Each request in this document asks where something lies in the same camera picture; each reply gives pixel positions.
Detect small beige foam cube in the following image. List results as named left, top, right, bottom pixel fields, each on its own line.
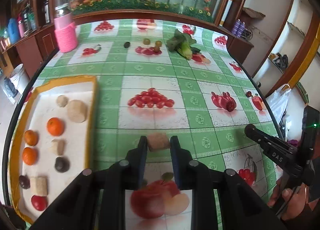
left=147, top=132, right=170, bottom=152

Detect dark passion fruit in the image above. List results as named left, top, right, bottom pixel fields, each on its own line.
left=54, top=156, right=70, bottom=173

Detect large beige foam block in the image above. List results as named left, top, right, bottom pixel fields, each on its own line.
left=67, top=100, right=87, bottom=123

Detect beige foam wedge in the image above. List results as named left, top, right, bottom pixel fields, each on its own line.
left=49, top=139, right=65, bottom=156

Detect large orange tangerine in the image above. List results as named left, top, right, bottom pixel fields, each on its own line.
left=47, top=117, right=65, bottom=136

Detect round beige foam piece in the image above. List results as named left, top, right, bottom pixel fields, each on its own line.
left=56, top=95, right=68, bottom=108

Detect beige foam cylinder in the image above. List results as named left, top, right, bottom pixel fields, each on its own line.
left=30, top=176, right=48, bottom=197

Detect red tomato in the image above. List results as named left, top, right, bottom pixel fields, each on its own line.
left=31, top=195, right=48, bottom=211

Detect small orange tangerine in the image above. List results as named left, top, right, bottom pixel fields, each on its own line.
left=22, top=147, right=37, bottom=166

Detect dark plum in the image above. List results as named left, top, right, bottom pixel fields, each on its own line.
left=18, top=175, right=30, bottom=189

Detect right hand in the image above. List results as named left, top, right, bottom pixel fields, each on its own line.
left=267, top=178, right=306, bottom=221

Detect white plastic bag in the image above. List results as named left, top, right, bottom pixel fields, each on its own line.
left=266, top=84, right=291, bottom=124

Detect white foam tray yellow rim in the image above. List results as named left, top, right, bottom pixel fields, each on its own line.
left=9, top=75, right=98, bottom=224

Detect purple bottles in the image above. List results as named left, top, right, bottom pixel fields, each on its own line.
left=231, top=19, right=245, bottom=38

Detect green leafy vegetable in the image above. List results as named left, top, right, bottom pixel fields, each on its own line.
left=166, top=29, right=201, bottom=60

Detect dark small fruit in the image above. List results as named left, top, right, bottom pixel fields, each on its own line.
left=124, top=41, right=130, bottom=48

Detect green grape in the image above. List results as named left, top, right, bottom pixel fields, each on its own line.
left=143, top=38, right=150, bottom=45
left=155, top=40, right=162, bottom=47

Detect white plastic bucket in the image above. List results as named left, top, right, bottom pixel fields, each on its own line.
left=9, top=64, right=30, bottom=95

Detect dark water bottle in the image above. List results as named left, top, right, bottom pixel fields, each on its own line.
left=4, top=77, right=18, bottom=98

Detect pink knitted jar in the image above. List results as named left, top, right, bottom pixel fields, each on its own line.
left=54, top=3, right=78, bottom=53

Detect wooden cabinet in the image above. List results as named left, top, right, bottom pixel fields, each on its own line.
left=1, top=24, right=57, bottom=78

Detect pink bottle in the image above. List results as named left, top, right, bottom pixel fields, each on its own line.
left=17, top=15, right=25, bottom=38

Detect blue thermos jug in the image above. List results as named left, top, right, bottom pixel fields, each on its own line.
left=8, top=18, right=21, bottom=44

